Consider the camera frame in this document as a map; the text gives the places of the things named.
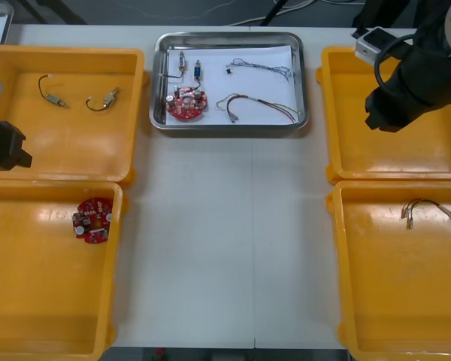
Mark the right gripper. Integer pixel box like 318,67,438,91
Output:
364,86,415,133

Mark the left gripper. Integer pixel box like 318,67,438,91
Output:
0,120,34,171

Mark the blue-white twisted wire harness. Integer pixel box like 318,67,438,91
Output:
224,57,298,83

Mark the red green-yellow wire harness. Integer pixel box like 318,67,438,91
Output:
215,93,304,124

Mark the round red circuit board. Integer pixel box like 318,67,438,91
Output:
165,85,210,122
71,197,114,244

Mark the blue label solenoid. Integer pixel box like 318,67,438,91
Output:
159,51,187,80
189,59,204,91

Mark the yellow-orange plastic bin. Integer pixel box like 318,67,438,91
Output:
0,179,131,361
325,180,451,361
0,45,150,187
315,45,451,185

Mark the bare metal solenoid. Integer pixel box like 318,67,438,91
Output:
37,74,71,110
85,86,120,113

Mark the black background furniture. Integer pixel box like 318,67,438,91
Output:
360,0,418,29

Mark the red-black harness with terminals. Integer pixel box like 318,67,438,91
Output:
401,198,451,231

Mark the white sheet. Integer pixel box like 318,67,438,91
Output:
165,44,298,126

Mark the black stand leg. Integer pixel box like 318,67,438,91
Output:
259,0,290,27

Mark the white background cable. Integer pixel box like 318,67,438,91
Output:
229,0,315,26

